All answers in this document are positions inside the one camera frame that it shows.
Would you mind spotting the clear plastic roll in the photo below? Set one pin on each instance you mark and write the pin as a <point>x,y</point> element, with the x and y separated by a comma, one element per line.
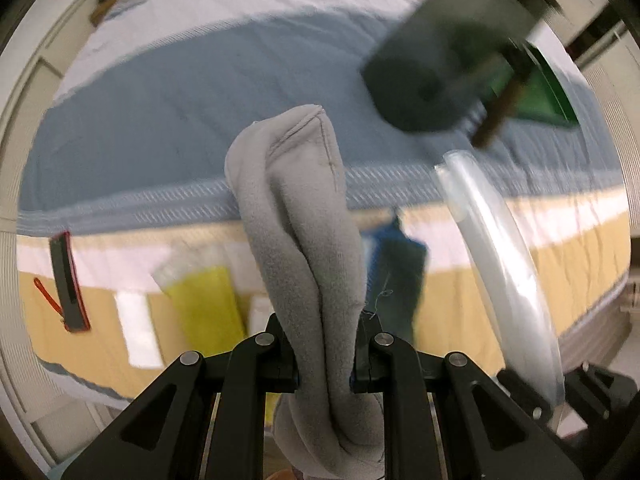
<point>517,308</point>

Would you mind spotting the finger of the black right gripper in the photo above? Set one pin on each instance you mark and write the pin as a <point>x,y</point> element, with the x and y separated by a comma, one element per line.
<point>607,402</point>
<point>529,400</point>

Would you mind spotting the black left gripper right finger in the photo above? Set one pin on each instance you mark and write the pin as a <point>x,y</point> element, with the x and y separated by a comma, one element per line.
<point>445,418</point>

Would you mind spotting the left wooden nightstand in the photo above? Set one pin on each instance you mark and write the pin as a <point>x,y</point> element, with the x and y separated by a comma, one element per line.
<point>102,8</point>

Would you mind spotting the yellow cloth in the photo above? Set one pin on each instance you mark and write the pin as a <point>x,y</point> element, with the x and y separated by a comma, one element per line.
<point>198,283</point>

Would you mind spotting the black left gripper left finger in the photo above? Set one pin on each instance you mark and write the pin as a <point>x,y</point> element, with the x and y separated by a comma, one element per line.
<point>201,418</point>

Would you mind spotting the striped bed cover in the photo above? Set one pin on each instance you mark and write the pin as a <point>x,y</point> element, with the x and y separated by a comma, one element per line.
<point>130,160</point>

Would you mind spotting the dark teal towel blue trim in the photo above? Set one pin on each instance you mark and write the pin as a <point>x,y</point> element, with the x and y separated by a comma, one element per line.
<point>395,275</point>

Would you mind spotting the green tray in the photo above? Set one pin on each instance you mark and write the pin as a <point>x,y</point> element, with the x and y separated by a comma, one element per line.
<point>543,99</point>

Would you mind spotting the grey fleece cloth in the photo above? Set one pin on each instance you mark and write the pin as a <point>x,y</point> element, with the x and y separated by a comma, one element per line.
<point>287,175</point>

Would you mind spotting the black red-edged flat case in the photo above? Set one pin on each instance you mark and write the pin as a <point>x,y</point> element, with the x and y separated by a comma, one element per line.
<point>69,305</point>

